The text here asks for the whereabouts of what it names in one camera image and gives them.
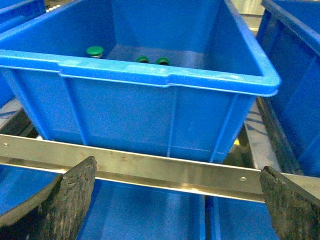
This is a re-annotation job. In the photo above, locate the steel shelf front rail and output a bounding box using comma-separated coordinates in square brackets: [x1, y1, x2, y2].
[0, 133, 320, 202]

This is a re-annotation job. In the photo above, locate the steel roller track divider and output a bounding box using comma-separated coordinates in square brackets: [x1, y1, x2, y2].
[244, 97, 303, 176]

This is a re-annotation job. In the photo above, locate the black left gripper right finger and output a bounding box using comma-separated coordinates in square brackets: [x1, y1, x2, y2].
[259, 166, 320, 240]

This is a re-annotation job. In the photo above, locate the lower blue bin left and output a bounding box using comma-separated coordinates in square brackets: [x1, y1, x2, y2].
[0, 165, 57, 214]

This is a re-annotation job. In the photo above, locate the blue bin right neighbour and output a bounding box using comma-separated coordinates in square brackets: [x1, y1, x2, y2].
[257, 0, 320, 177]

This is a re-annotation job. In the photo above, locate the green mushroom push button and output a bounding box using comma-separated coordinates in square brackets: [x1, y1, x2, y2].
[86, 46, 104, 59]

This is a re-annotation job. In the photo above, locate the blue plastic bin with buttons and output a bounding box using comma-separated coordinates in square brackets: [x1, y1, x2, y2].
[0, 0, 281, 163]

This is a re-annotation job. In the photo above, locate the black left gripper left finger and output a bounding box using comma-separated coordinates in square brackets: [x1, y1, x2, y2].
[0, 156, 97, 240]

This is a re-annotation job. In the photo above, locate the lower blue bin centre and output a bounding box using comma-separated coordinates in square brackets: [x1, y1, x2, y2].
[77, 179, 206, 240]

